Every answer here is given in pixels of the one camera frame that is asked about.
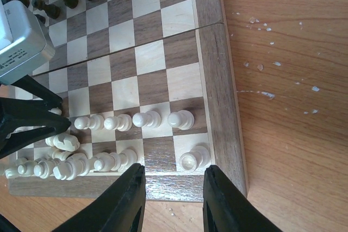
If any white chess rook corner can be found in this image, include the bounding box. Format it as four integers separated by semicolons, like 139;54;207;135
179;146;210;172

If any wooden chess board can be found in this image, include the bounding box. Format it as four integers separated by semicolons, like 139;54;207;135
8;0;248;203

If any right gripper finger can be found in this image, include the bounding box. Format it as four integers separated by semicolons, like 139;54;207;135
203;165;277;231
54;163;146;231

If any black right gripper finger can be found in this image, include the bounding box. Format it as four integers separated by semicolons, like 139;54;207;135
1;109;71;158
10;75;63;110

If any white chess pawn placed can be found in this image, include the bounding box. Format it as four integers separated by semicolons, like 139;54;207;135
167;110;195;130

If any white chess knight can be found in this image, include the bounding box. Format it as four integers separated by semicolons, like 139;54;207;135
45;133;80;152

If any white piece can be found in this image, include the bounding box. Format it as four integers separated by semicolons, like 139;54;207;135
74;114;104;131

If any white chess pieces pile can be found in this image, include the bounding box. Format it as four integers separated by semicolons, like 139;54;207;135
1;149;138;180

